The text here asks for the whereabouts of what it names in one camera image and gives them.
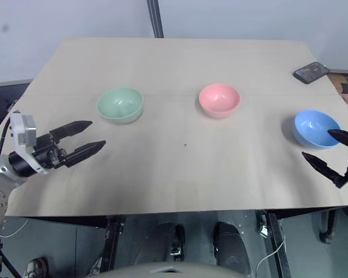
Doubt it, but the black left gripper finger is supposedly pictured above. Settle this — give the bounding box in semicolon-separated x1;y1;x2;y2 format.
64;140;107;169
48;120;93;143

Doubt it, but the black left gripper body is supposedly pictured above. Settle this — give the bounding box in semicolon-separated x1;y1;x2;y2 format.
31;132;69;170

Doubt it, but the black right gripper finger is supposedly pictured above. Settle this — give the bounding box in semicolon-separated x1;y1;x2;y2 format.
302;151;348;189
327;129;348;148

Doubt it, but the blue plastic bowl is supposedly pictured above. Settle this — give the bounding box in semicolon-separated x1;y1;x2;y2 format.
293;109;342;150

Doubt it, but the green plastic bowl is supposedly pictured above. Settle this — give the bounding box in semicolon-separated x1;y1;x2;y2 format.
96;86;145;125

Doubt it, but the brown cardboard box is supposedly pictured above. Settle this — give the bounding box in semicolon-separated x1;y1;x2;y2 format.
328;72;348;95

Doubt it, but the black metal table leg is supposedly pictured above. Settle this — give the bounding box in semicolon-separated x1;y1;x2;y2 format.
99;215;126;273
318;207;338;244
263;210;294;278

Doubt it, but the black smartphone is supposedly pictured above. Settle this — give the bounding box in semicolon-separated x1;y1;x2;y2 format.
292;61;330;85

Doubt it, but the dark rounded robot leg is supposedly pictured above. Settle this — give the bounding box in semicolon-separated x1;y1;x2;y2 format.
212;221;259;270

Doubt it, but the pink-red plastic bowl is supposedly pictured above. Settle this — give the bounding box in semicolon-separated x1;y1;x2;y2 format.
198;83;241;119

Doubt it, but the grey robot torso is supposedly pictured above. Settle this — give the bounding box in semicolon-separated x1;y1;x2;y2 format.
95;261;251;278

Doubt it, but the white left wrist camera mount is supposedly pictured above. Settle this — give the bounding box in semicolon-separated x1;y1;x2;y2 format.
9;112;49;175

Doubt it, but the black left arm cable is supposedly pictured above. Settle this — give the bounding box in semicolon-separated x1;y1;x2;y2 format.
0;116;14;156

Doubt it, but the white floor cable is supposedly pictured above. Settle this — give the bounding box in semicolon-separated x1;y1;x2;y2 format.
1;217;30;236
256;239;288;270

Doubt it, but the dark vertical wall post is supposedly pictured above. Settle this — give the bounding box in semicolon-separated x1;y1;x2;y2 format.
146;0;165;39

